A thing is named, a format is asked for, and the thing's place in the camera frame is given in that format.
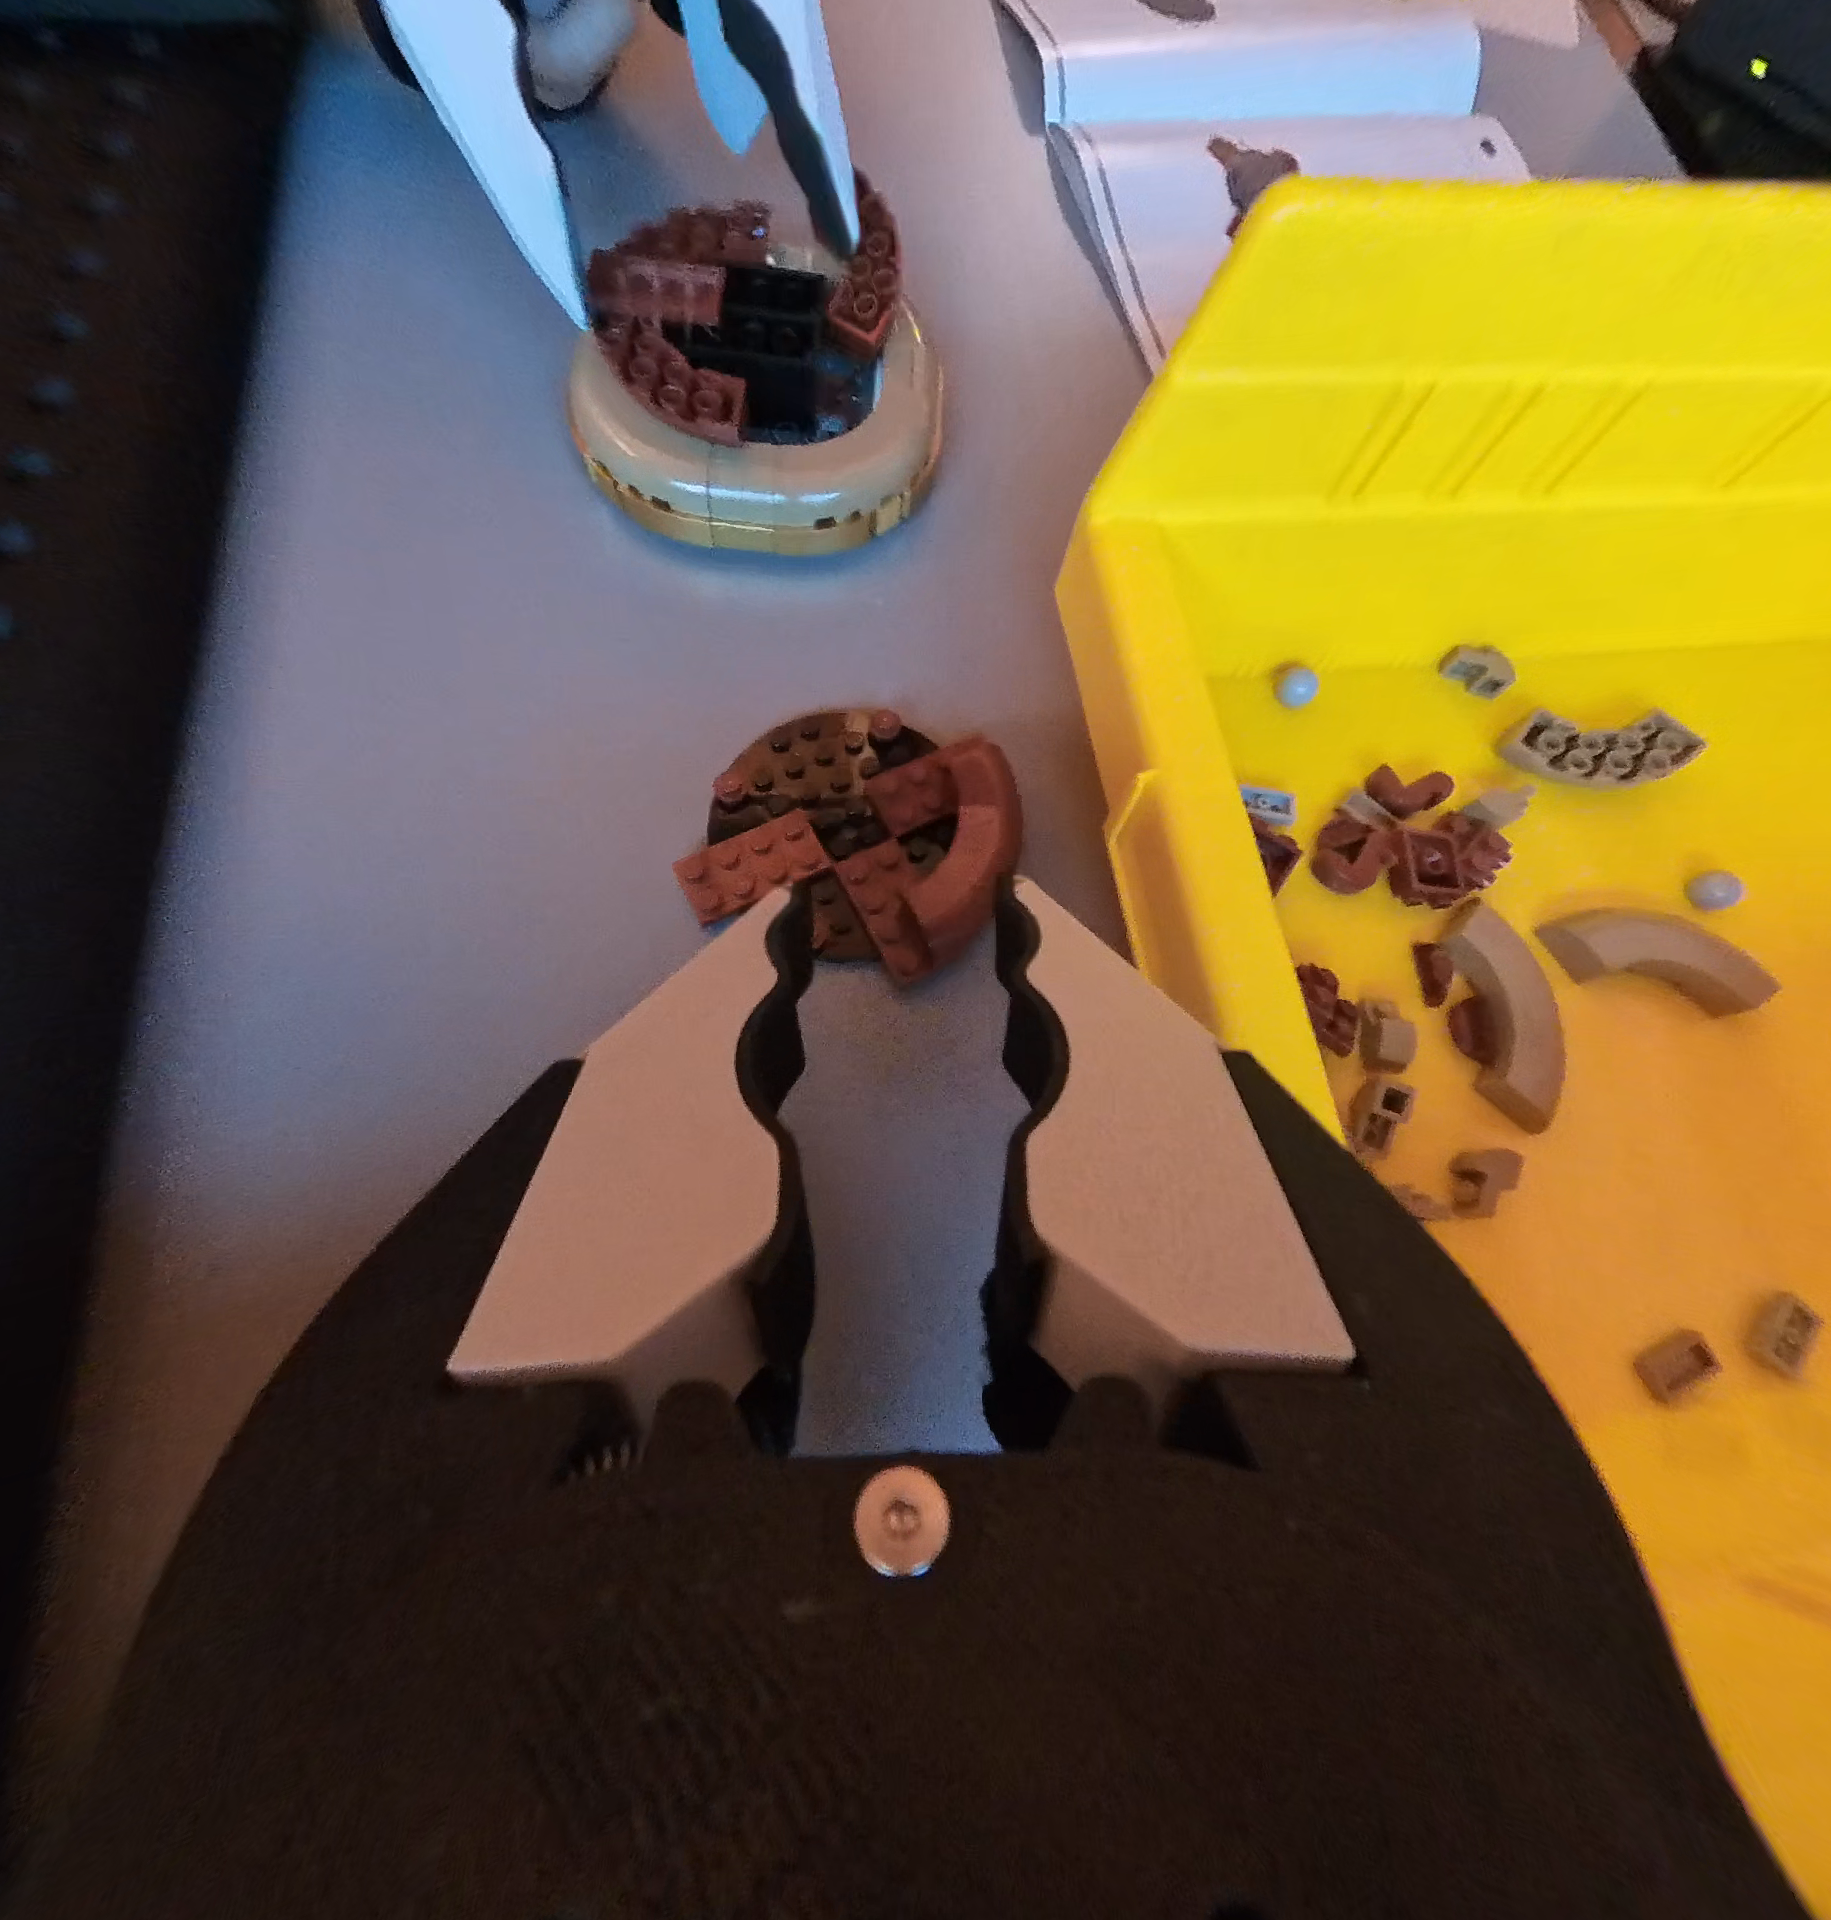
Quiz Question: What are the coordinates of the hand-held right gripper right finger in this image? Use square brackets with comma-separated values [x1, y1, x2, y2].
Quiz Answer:
[981, 876, 1361, 1455]

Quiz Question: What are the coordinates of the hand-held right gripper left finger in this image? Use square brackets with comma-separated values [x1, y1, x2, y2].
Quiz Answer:
[447, 888, 829, 1455]

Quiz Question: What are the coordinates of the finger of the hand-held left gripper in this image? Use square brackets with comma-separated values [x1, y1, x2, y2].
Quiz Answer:
[681, 0, 866, 260]
[379, 0, 594, 333]

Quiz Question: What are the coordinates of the tan brick pot base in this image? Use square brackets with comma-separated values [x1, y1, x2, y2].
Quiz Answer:
[566, 171, 947, 557]

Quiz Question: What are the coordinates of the round brown brick plate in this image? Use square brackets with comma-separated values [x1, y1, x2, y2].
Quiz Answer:
[672, 707, 1028, 989]

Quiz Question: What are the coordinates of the yellow plastic bin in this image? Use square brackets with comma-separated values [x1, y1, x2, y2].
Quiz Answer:
[1054, 178, 1831, 1920]

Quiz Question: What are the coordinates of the tan arch brick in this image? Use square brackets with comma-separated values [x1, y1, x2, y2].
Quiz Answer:
[1440, 900, 1570, 1135]
[1537, 906, 1781, 1021]

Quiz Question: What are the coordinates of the pile of small brown bricks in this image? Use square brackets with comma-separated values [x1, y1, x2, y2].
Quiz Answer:
[1241, 645, 1831, 1405]

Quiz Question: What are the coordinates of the instruction booklet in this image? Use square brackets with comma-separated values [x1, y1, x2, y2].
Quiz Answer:
[994, 0, 1584, 378]

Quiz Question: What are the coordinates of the grey curved stud plate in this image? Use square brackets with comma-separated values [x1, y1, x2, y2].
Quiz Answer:
[1496, 707, 1707, 789]

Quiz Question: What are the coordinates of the black power box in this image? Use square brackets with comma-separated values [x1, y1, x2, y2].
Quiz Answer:
[1632, 0, 1831, 185]

